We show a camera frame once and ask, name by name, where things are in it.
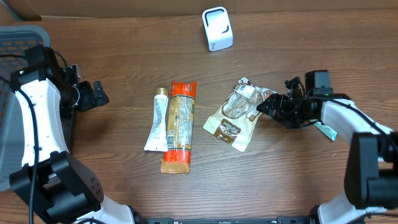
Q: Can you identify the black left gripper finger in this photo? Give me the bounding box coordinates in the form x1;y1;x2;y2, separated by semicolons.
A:
93;81;109;107
77;81;95;111

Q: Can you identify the teal snack packet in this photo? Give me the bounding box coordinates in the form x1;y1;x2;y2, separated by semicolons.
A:
314;121;338;141

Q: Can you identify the beige plastic pouch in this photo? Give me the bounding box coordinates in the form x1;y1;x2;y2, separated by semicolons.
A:
203;77;275;152

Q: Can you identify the white tube gold cap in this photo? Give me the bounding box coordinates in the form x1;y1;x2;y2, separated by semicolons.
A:
144;88;169;152

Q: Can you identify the red orange pasta package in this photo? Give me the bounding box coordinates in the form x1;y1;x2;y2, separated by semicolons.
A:
160;82;197;174

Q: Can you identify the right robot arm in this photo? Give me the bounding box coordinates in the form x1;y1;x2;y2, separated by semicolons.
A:
257;70;397;223

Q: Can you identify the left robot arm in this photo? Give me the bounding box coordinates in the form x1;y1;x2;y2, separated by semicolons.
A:
9;45;142;223

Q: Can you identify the white barcode scanner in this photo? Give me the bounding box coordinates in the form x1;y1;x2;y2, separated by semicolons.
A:
201;6;233;52

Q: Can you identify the grey plastic mesh basket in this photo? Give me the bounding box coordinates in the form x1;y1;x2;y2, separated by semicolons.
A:
0;24;75;192

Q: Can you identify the brown cardboard backdrop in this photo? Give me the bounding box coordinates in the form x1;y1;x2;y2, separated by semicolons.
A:
1;0;397;20

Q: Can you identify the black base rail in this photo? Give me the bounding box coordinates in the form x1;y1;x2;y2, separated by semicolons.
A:
146;216;316;224

